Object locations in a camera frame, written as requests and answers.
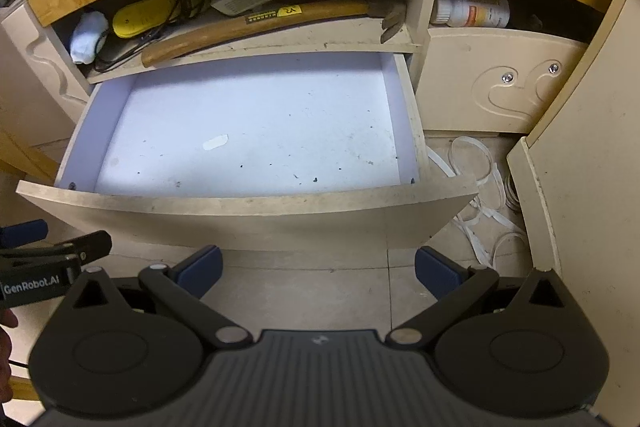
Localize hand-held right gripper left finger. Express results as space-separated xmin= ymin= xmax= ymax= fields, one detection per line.
xmin=72 ymin=245 xmax=253 ymax=351

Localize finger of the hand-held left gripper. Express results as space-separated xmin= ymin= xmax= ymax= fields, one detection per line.
xmin=0 ymin=219 xmax=47 ymax=248
xmin=0 ymin=230 xmax=112 ymax=266

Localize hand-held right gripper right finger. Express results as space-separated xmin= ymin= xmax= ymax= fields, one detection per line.
xmin=385 ymin=247 xmax=568 ymax=351

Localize wide cream drawer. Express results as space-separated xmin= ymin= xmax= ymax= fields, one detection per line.
xmin=15 ymin=51 xmax=481 ymax=254

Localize small cream drawer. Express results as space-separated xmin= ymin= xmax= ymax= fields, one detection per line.
xmin=414 ymin=27 xmax=590 ymax=136

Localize person's left hand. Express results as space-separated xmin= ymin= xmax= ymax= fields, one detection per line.
xmin=0 ymin=308 xmax=19 ymax=391

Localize cream cabinet door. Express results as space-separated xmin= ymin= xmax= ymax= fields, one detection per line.
xmin=506 ymin=0 xmax=640 ymax=413

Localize white sock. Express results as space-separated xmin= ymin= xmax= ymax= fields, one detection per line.
xmin=69 ymin=11 xmax=110 ymax=66

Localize yellow plastic case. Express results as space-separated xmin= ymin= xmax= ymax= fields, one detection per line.
xmin=112 ymin=0 xmax=179 ymax=39

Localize white pill bottle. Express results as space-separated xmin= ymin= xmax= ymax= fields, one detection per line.
xmin=430 ymin=0 xmax=512 ymax=29

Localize white strap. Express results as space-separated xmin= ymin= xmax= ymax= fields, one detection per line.
xmin=426 ymin=135 xmax=530 ymax=269

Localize wooden handle hammer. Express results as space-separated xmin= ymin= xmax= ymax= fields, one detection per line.
xmin=140 ymin=0 xmax=407 ymax=68

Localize black cables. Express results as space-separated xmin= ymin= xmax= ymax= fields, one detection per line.
xmin=94 ymin=0 xmax=213 ymax=74

